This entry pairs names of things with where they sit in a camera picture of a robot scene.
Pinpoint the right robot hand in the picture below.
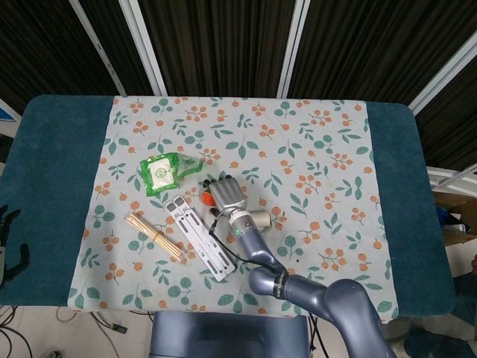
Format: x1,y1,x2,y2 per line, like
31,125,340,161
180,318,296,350
203,173,249,217

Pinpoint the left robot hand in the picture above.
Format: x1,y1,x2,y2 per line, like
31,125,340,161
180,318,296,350
0,204,33,289

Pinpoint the white folding laptop stand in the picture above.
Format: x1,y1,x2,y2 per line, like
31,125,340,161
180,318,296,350
164,197,239,283

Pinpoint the green white wipe packet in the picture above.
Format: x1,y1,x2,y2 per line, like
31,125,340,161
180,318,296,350
139,151,206,196

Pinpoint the floral printed tablecloth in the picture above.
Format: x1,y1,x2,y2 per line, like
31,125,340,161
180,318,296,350
66,95,400,321

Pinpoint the wooden stick bundle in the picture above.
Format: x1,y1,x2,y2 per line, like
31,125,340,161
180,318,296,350
124,213,187,261

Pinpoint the teal table cover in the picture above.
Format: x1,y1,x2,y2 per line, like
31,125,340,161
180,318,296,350
0,93,458,321

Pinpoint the blue grey robot torso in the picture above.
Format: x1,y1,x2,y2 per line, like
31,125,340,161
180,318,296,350
148,311,311,358

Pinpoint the brown cardboard box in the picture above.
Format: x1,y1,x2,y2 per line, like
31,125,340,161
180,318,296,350
434,190,477,248

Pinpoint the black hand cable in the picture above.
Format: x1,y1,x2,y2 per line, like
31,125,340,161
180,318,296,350
208,216,262,268

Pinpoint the white double frame post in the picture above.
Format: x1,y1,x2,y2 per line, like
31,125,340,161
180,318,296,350
119,0,168,97

